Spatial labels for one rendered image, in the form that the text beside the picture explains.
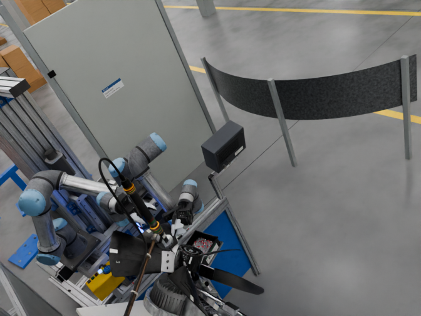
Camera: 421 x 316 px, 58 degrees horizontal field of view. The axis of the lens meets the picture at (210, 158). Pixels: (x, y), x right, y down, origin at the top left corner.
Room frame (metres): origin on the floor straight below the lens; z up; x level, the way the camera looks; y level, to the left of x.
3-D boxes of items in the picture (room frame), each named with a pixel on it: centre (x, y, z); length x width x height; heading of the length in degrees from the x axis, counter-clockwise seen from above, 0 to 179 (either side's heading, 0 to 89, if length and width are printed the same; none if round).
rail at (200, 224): (1.59, 0.42, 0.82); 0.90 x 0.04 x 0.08; 118
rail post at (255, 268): (1.79, 0.04, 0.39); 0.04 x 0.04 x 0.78; 28
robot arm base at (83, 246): (1.73, 0.94, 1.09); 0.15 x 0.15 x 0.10
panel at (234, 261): (1.59, 0.42, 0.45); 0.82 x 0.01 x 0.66; 118
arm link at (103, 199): (1.44, 0.52, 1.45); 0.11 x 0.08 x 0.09; 38
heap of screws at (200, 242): (1.48, 0.28, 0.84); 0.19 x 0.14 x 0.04; 133
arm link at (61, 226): (1.72, 0.95, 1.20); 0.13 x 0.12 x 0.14; 161
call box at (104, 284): (1.40, 0.77, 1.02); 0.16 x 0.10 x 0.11; 118
